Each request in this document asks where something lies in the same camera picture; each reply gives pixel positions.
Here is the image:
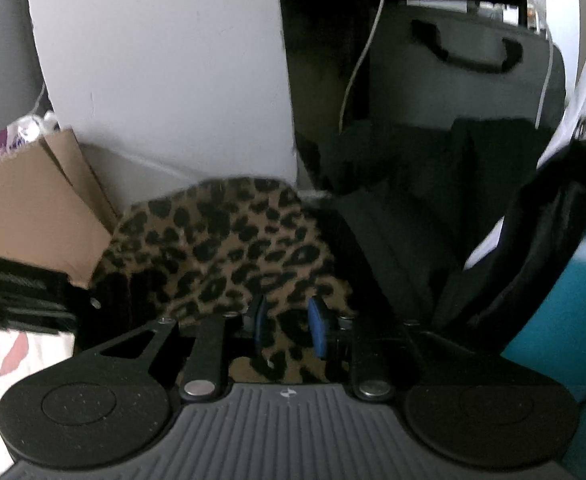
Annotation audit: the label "teal printed garment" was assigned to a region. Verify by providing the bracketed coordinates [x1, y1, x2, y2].
[500, 210, 586, 406]

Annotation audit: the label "brown folded cardboard sheet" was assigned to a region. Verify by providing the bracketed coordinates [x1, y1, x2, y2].
[0, 129, 120, 290]

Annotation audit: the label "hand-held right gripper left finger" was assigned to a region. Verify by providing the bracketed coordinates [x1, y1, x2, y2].
[73, 294, 269, 402]

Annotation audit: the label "cream printed bedsheet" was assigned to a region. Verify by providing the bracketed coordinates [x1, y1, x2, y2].
[0, 331, 78, 461]

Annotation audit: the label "black clothes pile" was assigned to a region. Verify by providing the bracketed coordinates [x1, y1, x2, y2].
[295, 117, 549, 241]

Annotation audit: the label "grey storage bag black handles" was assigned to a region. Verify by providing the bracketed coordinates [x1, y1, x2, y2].
[365, 2, 568, 133]

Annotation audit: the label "black garment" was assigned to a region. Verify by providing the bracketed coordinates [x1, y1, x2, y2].
[430, 139, 586, 358]

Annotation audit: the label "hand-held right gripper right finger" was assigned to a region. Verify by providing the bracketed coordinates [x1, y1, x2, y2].
[307, 297, 504, 402]

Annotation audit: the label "leopard print skirt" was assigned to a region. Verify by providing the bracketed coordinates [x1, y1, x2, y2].
[87, 176, 356, 387]

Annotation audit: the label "purple detergent bag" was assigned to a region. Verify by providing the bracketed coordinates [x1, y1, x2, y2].
[0, 112, 61, 168]

